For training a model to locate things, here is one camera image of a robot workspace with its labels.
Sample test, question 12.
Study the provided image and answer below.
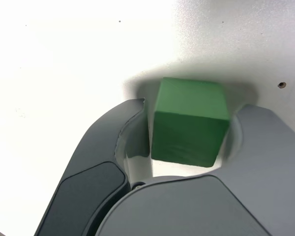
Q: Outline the green cube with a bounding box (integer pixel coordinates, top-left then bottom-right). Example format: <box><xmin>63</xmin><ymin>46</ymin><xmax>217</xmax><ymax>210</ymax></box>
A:
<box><xmin>151</xmin><ymin>76</ymin><xmax>231</xmax><ymax>169</ymax></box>

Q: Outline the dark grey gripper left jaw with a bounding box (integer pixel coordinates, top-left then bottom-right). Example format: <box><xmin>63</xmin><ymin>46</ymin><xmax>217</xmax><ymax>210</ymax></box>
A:
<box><xmin>35</xmin><ymin>98</ymin><xmax>153</xmax><ymax>236</ymax></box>

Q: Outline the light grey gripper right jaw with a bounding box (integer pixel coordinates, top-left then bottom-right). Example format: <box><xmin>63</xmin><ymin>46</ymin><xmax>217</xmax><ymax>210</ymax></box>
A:
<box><xmin>95</xmin><ymin>104</ymin><xmax>295</xmax><ymax>236</ymax></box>

